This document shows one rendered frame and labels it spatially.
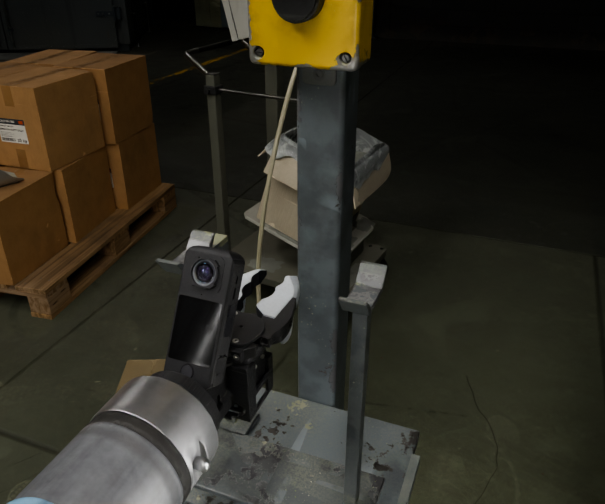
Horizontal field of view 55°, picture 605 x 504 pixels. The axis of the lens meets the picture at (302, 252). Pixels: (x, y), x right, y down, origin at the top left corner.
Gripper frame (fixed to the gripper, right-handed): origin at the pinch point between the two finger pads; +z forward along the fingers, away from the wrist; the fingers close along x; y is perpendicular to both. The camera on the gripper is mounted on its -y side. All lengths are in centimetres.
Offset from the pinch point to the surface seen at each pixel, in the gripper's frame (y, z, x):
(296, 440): 30.4, 6.3, -0.2
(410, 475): 30.4, 6.2, 15.9
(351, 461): 22.0, -1.8, 10.0
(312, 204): -2.0, 14.5, -1.3
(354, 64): -20.4, 8.8, 5.2
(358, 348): 5.6, -1.8, 10.0
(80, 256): 95, 128, -155
